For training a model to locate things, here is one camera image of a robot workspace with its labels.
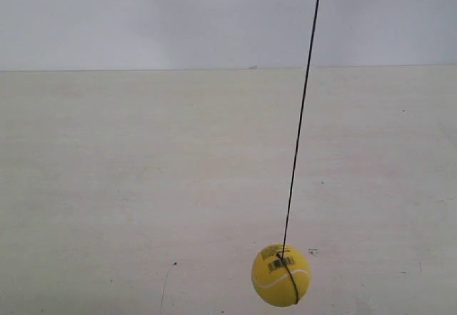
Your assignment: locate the black string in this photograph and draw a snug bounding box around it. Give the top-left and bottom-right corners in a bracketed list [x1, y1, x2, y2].
[274, 0, 325, 301]

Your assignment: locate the yellow tennis ball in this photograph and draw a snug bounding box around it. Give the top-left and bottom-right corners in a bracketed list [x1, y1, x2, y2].
[251, 244, 311, 308]

